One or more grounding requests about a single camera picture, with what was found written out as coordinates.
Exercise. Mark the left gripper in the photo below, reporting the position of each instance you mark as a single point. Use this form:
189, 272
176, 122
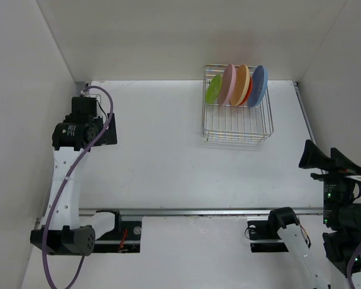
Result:
108, 137

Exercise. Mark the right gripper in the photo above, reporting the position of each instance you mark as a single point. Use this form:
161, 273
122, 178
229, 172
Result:
314, 156

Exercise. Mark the blue plate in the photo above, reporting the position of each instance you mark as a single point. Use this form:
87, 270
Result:
260, 80

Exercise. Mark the red-orange plate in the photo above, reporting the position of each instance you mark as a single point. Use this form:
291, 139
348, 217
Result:
248, 91

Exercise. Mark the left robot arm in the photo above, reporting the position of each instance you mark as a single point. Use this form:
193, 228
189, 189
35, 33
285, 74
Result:
66, 236

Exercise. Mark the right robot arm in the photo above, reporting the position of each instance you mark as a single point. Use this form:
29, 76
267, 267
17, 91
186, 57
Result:
342, 247

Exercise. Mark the yellow-orange plate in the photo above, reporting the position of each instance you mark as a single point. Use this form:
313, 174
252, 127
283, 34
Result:
241, 85

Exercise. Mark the green plate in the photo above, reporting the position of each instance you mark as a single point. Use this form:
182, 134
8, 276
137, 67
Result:
213, 90

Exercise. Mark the pink plate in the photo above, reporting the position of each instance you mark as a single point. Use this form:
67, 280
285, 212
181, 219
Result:
227, 85

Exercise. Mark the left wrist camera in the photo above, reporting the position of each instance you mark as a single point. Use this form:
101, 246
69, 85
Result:
89, 94

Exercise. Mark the aluminium rail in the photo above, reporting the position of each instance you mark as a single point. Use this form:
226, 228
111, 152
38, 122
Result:
138, 214

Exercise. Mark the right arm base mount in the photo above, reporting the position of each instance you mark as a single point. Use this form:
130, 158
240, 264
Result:
277, 235

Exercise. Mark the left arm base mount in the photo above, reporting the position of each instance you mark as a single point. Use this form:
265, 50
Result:
115, 234

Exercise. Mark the metal wire dish rack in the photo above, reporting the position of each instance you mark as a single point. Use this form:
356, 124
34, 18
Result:
250, 122

